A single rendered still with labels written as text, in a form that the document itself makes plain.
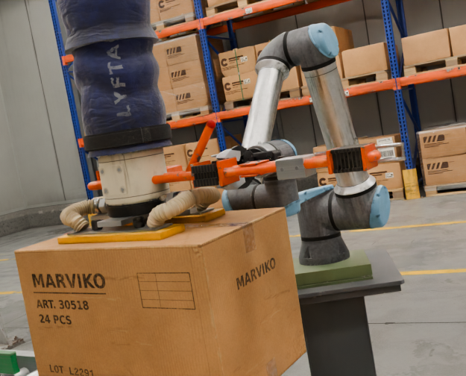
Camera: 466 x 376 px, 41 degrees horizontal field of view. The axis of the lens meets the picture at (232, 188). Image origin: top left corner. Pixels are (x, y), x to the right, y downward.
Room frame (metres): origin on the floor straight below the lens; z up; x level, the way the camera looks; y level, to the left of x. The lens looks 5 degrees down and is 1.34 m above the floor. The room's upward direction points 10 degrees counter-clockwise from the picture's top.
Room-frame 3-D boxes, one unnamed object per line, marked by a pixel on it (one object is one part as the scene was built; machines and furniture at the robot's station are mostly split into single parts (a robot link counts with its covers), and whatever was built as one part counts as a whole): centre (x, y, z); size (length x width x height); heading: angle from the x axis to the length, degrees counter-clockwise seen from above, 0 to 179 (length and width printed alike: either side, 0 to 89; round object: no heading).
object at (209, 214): (1.72, 0.20, 1.15); 0.34 x 0.10 x 0.05; 58
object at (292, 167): (1.39, -0.15, 1.23); 0.07 x 0.07 x 0.04; 58
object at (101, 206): (1.64, 0.25, 1.19); 0.34 x 0.25 x 0.06; 58
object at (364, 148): (1.31, -0.26, 1.24); 0.08 x 0.07 x 0.05; 58
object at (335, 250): (2.31, -0.29, 0.85); 0.19 x 0.19 x 0.10
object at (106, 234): (1.56, 0.30, 1.15); 0.34 x 0.10 x 0.05; 58
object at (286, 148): (1.76, -0.13, 1.24); 0.12 x 0.09 x 0.10; 148
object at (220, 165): (1.50, 0.04, 1.24); 0.10 x 0.08 x 0.06; 148
